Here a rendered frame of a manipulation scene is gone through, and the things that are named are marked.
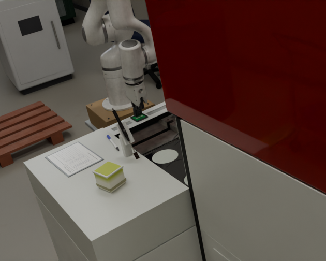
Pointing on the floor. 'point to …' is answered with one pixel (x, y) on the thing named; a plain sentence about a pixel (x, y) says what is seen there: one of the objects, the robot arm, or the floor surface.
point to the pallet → (40, 126)
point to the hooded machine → (30, 43)
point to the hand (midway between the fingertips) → (137, 111)
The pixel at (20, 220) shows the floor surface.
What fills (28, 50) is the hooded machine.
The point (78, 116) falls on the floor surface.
